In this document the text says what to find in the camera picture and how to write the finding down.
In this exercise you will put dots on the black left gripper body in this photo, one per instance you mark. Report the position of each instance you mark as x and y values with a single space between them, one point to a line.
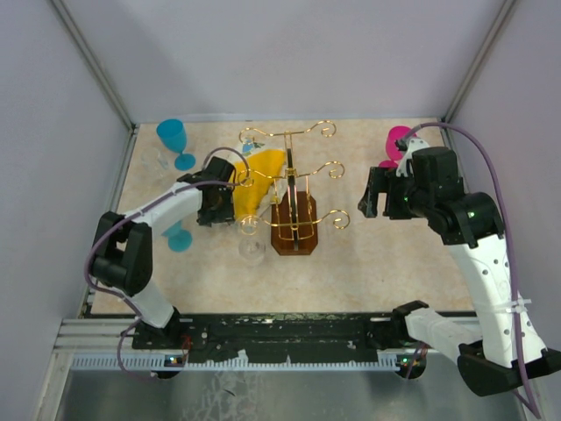
223 211

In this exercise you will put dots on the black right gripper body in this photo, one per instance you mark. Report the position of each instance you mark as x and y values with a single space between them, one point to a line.
404 199

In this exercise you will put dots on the magenta wine glass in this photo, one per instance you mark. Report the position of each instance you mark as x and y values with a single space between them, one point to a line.
394 155

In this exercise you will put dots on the blue wine glass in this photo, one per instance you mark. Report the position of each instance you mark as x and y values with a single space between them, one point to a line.
174 137
178 239

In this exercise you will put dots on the clear wine glass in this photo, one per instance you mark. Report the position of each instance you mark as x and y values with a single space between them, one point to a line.
251 246
154 162

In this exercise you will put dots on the blue front wine glass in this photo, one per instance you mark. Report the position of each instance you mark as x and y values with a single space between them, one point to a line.
174 137

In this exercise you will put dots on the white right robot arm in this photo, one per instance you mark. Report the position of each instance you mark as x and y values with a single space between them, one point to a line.
508 349

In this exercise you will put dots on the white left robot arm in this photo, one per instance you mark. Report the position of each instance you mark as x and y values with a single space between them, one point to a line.
120 262

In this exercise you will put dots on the yellow white patterned cloth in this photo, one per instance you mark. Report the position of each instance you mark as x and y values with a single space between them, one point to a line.
265 162

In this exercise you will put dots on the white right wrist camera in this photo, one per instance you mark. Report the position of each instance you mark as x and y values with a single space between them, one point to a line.
408 146

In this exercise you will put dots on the gold wire wine glass rack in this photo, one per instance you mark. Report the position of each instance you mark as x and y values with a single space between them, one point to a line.
294 220

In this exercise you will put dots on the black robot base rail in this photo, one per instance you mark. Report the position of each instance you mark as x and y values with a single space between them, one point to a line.
275 338

